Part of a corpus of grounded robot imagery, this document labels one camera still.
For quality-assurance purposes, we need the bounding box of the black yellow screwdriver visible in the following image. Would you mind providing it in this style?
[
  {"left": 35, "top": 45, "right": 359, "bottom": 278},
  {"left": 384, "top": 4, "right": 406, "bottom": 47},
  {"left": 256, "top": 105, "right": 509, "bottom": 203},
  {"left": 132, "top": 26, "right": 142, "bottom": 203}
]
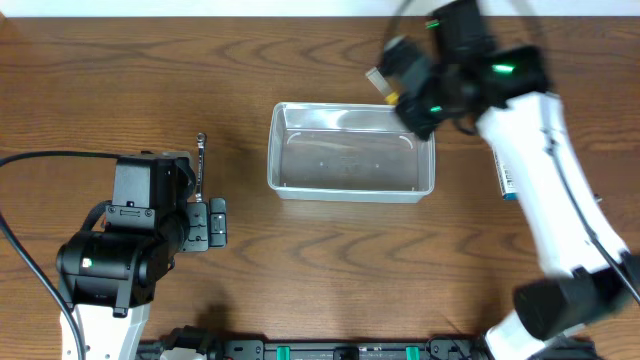
[{"left": 365, "top": 67, "right": 399, "bottom": 106}]

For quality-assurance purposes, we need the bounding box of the silver combination wrench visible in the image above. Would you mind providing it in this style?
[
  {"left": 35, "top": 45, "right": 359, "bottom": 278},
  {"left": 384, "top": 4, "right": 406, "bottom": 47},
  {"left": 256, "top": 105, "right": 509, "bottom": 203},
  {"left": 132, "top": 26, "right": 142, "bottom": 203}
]
[{"left": 195, "top": 133, "right": 207, "bottom": 202}]

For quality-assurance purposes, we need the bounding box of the white teal screwdriver set box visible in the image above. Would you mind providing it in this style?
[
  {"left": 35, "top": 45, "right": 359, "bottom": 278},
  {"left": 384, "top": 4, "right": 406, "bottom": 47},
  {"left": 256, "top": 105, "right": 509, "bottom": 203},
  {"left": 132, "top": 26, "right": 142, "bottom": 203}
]
[{"left": 493, "top": 151, "right": 517, "bottom": 200}]

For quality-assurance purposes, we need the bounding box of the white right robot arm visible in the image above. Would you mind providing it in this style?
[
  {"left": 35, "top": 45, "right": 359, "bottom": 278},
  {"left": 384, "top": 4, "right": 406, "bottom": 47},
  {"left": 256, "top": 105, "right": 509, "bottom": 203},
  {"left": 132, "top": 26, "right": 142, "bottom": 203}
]
[{"left": 369, "top": 1, "right": 639, "bottom": 359}]

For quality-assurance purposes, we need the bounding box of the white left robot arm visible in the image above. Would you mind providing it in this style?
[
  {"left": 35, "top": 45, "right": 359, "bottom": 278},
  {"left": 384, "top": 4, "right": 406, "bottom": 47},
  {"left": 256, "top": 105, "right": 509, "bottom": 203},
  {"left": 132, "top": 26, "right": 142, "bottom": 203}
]
[{"left": 56, "top": 152, "right": 228, "bottom": 359}]

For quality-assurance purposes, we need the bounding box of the clear plastic container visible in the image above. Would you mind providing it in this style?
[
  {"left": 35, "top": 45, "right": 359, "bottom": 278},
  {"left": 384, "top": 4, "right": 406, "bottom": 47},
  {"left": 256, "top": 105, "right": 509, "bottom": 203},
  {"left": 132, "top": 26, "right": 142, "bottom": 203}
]
[{"left": 267, "top": 102, "right": 436, "bottom": 204}]

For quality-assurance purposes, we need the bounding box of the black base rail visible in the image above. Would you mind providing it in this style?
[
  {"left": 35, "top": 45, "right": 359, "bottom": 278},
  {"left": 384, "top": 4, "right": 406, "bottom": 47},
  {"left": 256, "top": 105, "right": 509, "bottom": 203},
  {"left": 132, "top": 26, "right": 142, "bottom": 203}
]
[{"left": 134, "top": 326, "right": 492, "bottom": 360}]

